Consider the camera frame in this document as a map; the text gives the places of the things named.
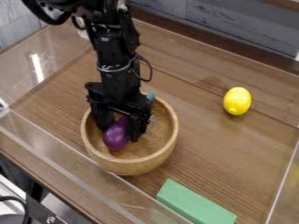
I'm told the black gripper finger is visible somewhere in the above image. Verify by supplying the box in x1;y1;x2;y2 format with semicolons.
130;114;153;142
90;101;115;131

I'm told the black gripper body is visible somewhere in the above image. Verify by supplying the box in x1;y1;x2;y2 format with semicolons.
86;66;154;116

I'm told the purple toy eggplant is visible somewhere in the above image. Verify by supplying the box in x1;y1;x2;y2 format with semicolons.
103;115;129;151

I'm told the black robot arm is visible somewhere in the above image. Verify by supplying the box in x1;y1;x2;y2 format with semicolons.
22;0;153;142

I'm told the brown wooden bowl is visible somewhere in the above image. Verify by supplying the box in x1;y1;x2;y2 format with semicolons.
81;97;179;176

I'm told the yellow toy lemon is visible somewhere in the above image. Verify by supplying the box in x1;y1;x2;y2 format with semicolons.
224;87;253;116

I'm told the green foam block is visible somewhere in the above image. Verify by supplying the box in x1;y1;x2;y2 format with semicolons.
157;178;238;224

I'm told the black cable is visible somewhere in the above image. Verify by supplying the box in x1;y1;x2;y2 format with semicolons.
130;53;155;83

